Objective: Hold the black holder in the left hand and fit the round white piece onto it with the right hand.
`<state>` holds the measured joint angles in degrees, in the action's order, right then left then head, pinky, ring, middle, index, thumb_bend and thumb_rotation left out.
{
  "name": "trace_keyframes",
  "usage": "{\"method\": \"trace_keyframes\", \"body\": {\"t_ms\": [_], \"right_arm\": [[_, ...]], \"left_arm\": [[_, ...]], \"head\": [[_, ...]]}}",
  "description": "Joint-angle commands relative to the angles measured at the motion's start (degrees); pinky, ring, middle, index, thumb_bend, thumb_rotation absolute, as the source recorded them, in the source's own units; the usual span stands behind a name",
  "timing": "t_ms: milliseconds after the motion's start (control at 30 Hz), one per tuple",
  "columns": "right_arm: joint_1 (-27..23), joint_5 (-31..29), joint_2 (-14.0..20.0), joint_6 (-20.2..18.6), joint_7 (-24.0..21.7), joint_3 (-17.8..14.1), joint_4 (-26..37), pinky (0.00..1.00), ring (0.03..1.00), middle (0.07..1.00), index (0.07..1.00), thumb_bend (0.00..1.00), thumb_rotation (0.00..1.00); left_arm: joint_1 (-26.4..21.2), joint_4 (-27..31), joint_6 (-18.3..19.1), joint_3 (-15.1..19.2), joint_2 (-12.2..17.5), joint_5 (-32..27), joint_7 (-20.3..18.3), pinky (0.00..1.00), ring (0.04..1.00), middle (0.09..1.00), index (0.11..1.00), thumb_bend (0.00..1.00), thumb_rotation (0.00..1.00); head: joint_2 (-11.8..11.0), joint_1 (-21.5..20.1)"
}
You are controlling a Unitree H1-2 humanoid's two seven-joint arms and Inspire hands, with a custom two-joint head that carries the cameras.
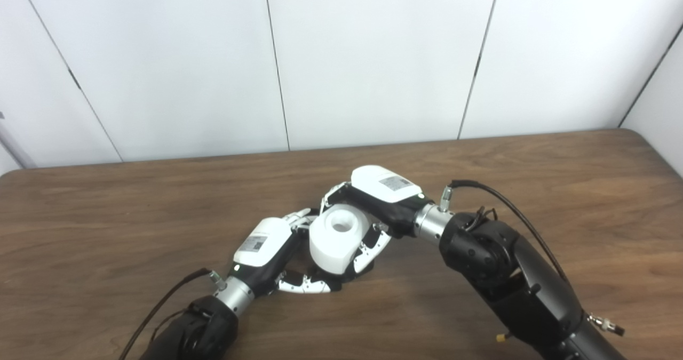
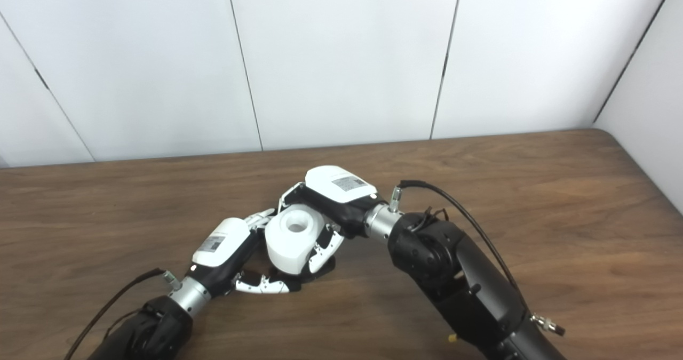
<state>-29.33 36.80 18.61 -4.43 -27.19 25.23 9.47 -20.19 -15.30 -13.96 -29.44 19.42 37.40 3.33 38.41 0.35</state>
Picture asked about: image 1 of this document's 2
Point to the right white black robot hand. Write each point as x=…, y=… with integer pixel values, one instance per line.
x=384, y=189

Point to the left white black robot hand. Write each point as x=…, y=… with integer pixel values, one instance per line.
x=264, y=248

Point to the black flanged holder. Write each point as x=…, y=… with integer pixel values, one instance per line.
x=323, y=273

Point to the round white plastic piece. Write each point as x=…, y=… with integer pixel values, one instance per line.
x=336, y=242

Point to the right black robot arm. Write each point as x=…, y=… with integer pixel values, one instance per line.
x=507, y=274

